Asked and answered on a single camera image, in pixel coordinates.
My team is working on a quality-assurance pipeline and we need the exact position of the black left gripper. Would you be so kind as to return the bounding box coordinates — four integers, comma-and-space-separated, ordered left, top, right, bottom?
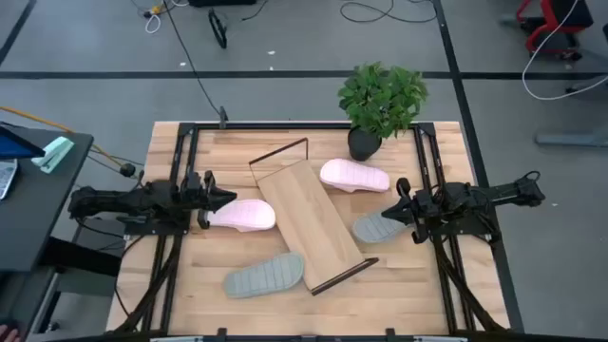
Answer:
180, 170, 238, 231

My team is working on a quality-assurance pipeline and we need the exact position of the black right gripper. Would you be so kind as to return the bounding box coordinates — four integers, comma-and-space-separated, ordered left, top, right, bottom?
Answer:
381, 177, 446, 245

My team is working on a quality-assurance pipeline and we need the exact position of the grey rubber slide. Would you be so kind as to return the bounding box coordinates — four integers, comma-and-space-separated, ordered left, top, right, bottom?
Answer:
222, 252, 306, 300
351, 210, 409, 245

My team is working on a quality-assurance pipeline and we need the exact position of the pink rubber slide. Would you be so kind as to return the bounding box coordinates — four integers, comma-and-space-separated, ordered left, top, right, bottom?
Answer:
206, 199, 277, 234
319, 158, 391, 194

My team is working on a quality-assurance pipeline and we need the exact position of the black plant pot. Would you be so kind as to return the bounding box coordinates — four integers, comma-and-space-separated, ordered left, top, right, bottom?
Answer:
347, 126, 384, 162

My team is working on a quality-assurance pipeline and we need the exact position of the green leafy plant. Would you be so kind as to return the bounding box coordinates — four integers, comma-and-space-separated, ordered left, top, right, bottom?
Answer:
337, 61, 429, 140

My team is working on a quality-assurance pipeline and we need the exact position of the black control box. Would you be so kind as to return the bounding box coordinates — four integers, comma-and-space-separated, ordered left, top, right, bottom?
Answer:
70, 217, 127, 253

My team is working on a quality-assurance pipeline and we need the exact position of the black floor stand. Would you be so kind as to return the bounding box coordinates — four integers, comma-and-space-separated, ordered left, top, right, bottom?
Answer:
207, 9, 228, 49

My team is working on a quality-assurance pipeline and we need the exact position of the mint green stapler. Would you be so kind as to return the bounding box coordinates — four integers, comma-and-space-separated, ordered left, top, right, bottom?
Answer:
31, 136, 76, 175

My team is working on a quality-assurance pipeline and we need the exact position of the black side desk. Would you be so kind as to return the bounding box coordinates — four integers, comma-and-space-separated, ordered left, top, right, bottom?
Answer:
0, 122, 95, 275

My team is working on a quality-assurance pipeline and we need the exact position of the grey desk foot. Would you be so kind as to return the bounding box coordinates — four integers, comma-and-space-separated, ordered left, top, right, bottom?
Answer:
535, 131, 608, 147

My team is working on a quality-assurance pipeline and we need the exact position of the dark tablet screen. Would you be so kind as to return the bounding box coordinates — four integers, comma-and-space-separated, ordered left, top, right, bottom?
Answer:
0, 123, 47, 161

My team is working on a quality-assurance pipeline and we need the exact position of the white keyboard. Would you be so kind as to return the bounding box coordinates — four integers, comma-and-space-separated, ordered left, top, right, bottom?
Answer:
0, 159, 19, 200

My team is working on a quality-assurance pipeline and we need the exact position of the red and black chair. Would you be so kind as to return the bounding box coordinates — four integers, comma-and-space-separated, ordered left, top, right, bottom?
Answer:
515, 0, 595, 62

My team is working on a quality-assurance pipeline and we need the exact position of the person's hand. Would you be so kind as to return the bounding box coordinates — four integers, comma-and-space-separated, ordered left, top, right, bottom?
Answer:
0, 323, 23, 342

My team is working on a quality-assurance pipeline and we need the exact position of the wooden shelf with black frame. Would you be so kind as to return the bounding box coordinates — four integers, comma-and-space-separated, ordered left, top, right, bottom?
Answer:
248, 137, 380, 296

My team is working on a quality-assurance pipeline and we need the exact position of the black metal rig frame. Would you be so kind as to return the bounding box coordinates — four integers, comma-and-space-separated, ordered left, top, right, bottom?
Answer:
111, 121, 526, 342

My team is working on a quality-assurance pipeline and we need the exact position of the long black floor cable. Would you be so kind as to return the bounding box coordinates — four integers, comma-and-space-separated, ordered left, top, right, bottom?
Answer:
162, 0, 224, 120

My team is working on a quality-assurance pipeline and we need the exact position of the long white cable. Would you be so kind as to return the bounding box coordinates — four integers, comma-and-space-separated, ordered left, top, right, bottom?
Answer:
521, 0, 608, 102

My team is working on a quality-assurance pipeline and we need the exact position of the coiled white cable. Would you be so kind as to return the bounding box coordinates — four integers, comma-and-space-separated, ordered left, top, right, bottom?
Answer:
143, 12, 162, 35

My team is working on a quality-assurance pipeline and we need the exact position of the looped black floor cable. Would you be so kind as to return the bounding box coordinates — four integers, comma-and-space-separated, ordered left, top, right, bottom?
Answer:
339, 0, 438, 25

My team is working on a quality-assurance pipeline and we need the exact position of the yellow cable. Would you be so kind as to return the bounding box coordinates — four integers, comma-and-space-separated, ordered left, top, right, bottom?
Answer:
0, 104, 124, 167

